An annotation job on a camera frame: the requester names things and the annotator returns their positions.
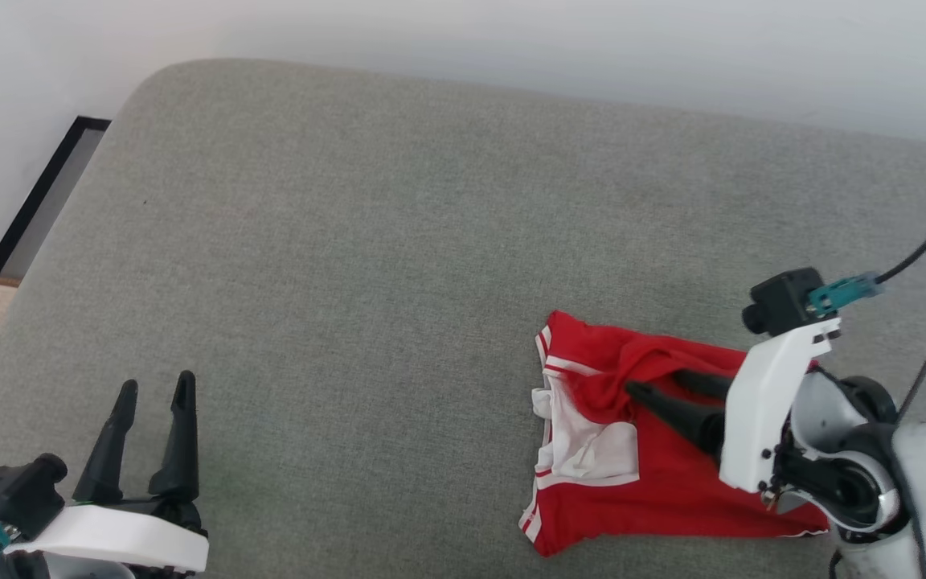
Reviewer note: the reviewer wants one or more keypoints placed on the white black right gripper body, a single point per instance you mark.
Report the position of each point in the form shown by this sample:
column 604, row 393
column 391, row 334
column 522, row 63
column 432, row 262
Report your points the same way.
column 756, row 418

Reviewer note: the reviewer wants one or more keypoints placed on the grey fabric sofa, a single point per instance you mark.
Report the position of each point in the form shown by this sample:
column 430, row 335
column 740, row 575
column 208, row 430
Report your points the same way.
column 350, row 241

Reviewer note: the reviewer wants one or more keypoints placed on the teal right camera connector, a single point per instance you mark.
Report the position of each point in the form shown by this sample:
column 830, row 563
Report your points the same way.
column 841, row 293

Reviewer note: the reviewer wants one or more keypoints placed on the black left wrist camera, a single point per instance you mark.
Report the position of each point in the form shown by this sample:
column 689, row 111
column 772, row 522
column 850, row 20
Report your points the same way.
column 17, row 494

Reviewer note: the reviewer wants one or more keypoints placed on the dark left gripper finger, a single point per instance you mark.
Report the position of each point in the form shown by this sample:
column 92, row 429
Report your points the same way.
column 180, row 458
column 105, row 470

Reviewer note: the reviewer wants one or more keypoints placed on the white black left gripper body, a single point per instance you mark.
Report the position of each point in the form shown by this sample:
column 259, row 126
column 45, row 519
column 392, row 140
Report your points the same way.
column 109, row 535

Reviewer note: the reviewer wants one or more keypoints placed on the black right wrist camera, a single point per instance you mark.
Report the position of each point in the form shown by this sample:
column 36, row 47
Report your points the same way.
column 780, row 301

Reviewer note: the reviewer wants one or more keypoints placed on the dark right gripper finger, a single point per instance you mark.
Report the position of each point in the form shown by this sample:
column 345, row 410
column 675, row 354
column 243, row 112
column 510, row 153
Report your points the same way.
column 688, row 422
column 708, row 383

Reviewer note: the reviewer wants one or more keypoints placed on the red white garment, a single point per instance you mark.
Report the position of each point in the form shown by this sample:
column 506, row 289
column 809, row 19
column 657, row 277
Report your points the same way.
column 672, row 498

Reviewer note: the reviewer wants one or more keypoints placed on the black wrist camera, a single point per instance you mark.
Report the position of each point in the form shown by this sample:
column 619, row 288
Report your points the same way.
column 17, row 494
column 780, row 301

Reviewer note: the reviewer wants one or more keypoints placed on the black frame strip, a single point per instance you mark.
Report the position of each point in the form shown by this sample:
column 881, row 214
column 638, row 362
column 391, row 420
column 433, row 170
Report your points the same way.
column 35, row 189

